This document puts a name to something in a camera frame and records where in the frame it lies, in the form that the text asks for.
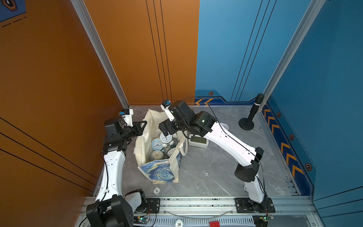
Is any white round number tag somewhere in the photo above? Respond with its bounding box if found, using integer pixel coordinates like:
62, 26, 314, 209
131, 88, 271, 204
175, 219, 183, 227

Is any green circuit board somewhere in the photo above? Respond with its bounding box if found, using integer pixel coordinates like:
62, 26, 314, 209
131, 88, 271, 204
134, 216, 150, 225

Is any large white digital clock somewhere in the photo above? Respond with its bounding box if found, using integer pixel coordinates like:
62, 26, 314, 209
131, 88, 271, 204
188, 136, 209, 148

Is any red block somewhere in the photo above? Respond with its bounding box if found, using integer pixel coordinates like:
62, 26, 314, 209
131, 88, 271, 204
209, 221, 220, 227

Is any white twin-bell alarm clock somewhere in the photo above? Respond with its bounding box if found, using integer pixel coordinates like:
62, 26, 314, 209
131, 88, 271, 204
159, 133, 173, 147

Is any cream canvas bag starry print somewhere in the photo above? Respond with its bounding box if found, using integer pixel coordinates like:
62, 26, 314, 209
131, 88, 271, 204
134, 109, 188, 184

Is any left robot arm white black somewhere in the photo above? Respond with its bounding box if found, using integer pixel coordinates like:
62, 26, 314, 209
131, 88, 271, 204
86, 116, 150, 227

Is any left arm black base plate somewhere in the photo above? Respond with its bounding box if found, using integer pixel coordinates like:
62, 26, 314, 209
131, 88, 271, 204
134, 197, 161, 214

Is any dark teal alarm clock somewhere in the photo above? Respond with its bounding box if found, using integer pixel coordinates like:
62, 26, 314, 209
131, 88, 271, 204
166, 148, 176, 159

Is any pink round alarm clock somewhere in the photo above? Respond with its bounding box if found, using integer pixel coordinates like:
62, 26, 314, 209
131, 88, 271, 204
221, 123, 229, 130

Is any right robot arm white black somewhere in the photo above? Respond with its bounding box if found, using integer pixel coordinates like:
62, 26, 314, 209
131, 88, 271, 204
159, 99, 276, 213

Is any black microphone on stand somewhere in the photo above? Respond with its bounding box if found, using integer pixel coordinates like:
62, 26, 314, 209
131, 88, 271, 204
239, 93, 264, 131

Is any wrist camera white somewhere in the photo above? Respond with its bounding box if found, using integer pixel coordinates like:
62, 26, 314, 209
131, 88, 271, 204
161, 99, 175, 122
119, 108, 134, 127

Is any yellow blue twin-bell clock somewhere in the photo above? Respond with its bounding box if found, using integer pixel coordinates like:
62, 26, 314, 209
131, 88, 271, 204
151, 138, 163, 150

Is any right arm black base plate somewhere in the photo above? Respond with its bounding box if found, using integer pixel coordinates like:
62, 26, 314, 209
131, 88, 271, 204
234, 197, 276, 213

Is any white round marker left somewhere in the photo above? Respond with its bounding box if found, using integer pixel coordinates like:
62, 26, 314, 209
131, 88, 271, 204
153, 187, 161, 195

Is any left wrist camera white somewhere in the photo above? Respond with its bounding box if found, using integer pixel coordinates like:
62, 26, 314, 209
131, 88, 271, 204
119, 108, 134, 127

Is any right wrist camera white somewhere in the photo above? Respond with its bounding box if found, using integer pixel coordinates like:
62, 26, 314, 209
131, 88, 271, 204
161, 99, 175, 122

